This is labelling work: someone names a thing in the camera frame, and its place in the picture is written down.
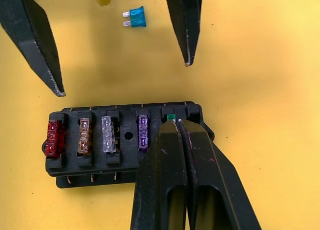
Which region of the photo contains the yellow foam mat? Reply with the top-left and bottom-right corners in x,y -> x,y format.
0,0 -> 320,230

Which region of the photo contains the clear blade fuse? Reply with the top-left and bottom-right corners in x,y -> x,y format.
101,115 -> 119,155

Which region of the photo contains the red blade fuse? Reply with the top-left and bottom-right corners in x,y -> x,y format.
44,119 -> 67,158

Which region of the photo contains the blue blade fuse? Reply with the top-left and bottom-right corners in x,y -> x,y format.
122,5 -> 147,29

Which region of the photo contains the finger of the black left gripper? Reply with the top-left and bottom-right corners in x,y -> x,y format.
164,0 -> 204,67
0,0 -> 67,98

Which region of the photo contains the amber blade fuse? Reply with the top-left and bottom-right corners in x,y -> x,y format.
76,117 -> 93,156

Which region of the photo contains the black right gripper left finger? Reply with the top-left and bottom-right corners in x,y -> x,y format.
129,120 -> 190,230

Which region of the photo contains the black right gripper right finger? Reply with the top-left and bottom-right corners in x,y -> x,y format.
177,119 -> 262,230

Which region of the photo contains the black fuse box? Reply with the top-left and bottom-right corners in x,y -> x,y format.
41,101 -> 216,190

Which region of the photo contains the purple blade fuse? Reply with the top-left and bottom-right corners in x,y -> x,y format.
137,114 -> 151,152

